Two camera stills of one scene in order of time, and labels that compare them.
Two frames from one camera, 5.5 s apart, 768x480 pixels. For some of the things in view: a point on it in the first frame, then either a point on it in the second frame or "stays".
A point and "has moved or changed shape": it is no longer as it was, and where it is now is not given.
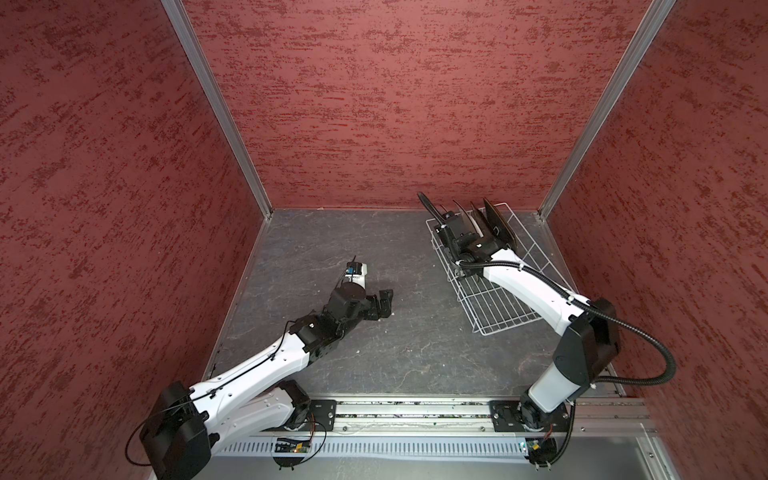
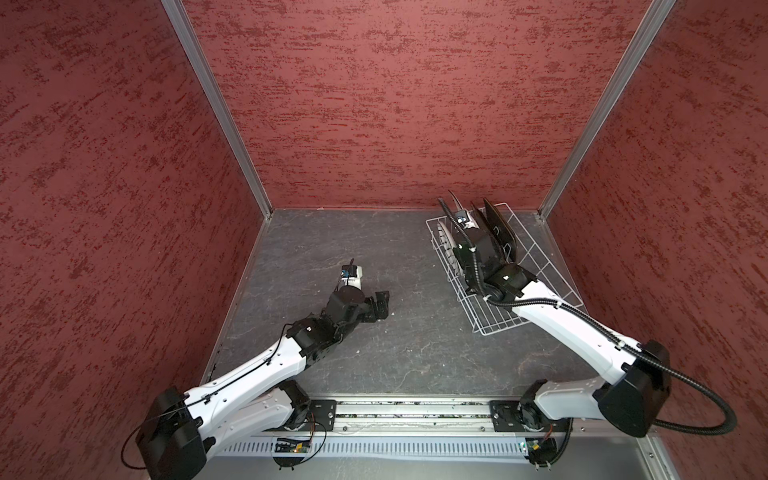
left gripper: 373,313 stays
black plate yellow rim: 501,225 stays
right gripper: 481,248 stays
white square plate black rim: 432,209 has moved or changed shape
